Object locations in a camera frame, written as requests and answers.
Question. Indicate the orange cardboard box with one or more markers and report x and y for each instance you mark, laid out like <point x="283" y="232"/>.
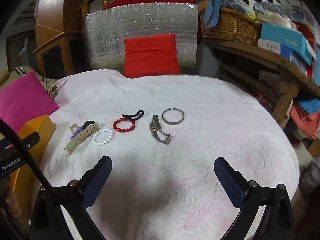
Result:
<point x="42" y="130"/>

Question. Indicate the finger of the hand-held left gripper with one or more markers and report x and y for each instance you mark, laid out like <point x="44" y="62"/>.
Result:
<point x="32" y="140"/>

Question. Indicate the white patterned box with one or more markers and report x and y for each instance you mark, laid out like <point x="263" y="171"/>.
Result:
<point x="268" y="45"/>

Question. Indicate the blue cardboard box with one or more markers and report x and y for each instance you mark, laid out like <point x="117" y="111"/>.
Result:
<point x="282" y="36"/>

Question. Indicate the beige hair claw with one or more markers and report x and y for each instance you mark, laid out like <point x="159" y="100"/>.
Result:
<point x="80" y="137"/>

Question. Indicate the beige patterned cloth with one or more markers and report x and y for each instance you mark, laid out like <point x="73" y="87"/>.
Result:
<point x="48" y="86"/>

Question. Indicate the silver bangle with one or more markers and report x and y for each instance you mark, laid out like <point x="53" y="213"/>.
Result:
<point x="172" y="123"/>

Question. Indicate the white textured blanket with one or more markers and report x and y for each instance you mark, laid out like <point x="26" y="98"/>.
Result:
<point x="200" y="105"/>

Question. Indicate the pile of folded clothes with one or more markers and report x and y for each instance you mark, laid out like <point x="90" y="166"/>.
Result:
<point x="305" y="120"/>

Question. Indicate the blue cloth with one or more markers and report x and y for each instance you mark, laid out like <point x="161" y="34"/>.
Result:
<point x="212" y="7"/>

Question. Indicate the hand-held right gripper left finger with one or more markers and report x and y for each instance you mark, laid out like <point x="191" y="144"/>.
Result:
<point x="100" y="177"/>

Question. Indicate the red pillow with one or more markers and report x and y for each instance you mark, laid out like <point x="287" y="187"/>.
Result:
<point x="150" y="55"/>

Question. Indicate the brown wooden cabinet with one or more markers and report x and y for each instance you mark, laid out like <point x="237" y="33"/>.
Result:
<point x="52" y="7"/>

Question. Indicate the black hair clip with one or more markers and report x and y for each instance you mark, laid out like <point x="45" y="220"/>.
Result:
<point x="130" y="115"/>

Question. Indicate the wooden shelf table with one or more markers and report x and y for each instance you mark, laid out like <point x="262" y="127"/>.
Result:
<point x="250" y="51"/>

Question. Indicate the silver foil insulation mat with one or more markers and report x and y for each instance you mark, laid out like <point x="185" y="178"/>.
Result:
<point x="105" y="35"/>

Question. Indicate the wicker basket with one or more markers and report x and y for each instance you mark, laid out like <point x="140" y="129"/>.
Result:
<point x="230" y="27"/>

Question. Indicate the metal wristwatch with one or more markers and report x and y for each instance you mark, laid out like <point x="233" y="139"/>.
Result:
<point x="154" y="125"/>

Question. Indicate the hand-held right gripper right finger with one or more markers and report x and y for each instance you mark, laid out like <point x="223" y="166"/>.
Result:
<point x="227" y="180"/>

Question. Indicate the pink pillow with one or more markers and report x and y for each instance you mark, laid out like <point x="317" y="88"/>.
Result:
<point x="22" y="97"/>

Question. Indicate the person's left hand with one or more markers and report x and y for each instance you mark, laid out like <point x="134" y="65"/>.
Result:
<point x="12" y="200"/>

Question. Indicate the clear plastic bag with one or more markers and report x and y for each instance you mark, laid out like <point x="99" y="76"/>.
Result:
<point x="272" y="13"/>

